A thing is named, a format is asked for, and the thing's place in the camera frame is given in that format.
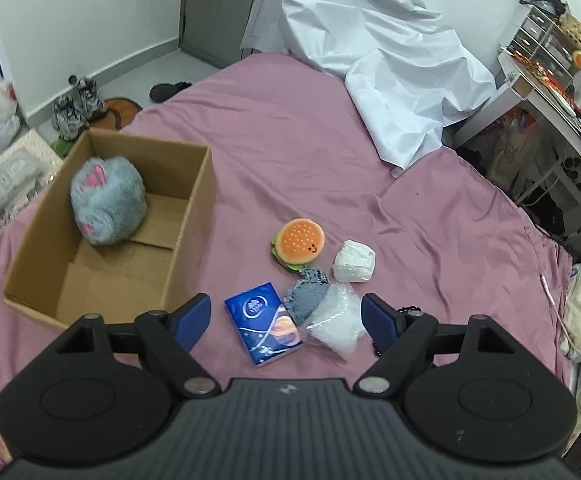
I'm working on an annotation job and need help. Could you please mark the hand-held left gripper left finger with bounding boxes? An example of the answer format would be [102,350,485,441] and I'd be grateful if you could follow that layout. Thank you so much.
[58,293,222,399]

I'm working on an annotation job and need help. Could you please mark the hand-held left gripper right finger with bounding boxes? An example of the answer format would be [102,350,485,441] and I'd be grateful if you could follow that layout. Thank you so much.
[353,293,519,396]

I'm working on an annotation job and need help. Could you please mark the clear plastic bag white filling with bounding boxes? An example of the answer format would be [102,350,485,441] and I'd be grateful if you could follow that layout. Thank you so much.
[301,282,367,362]

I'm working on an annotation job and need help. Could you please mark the white soft bun toy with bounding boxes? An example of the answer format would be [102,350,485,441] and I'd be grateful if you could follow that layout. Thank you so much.
[333,240,377,283]

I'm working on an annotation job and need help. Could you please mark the blue tissue pack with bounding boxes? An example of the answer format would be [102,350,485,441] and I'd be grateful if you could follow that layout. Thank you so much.
[224,283,303,366]

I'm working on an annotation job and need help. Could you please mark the grey-blue knit plush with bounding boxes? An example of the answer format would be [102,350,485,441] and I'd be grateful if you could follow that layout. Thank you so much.
[283,267,329,327]

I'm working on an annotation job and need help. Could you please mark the brown cardboard box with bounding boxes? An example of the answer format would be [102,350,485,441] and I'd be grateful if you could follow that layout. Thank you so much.
[3,128,217,333]

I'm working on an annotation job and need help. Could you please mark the burger plush toy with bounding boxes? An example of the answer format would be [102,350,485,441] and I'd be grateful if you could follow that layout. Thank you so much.
[270,217,327,272]

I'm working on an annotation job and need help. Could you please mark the grey furry plush pink ears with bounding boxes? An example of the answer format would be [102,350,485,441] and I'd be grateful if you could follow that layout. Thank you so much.
[70,156,149,246]

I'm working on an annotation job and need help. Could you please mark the beige tote bag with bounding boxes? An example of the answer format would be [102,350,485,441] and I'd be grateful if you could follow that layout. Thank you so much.
[487,114,539,189]

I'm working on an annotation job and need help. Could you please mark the black slipper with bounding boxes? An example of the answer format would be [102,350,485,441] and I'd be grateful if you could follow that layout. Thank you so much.
[149,80,194,102]

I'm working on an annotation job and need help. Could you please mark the clear plastic storage box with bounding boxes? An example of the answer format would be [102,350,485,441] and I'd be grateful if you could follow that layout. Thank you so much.
[0,152,47,227]

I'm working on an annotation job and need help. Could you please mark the grey sneaker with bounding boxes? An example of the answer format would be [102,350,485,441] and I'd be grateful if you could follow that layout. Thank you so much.
[52,94,90,141]
[72,76,109,121]

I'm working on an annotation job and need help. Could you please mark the white desk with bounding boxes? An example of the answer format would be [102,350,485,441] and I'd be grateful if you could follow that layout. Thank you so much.
[457,51,581,242]

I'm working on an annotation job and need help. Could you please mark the white cover sheet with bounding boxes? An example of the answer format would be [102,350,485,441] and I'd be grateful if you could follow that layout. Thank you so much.
[240,0,497,171]

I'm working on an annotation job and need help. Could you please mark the grey door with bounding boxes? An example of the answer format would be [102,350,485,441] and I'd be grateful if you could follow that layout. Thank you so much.
[179,0,267,69]

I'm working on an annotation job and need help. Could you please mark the grey drawer unit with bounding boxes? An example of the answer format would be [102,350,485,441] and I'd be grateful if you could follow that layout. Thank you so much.
[512,0,581,82]

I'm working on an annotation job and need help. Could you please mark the black beaded cord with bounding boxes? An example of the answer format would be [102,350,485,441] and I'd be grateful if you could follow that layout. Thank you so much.
[370,304,423,359]

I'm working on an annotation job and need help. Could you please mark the white cable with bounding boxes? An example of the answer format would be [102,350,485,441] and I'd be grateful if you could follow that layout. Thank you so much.
[539,273,581,362]

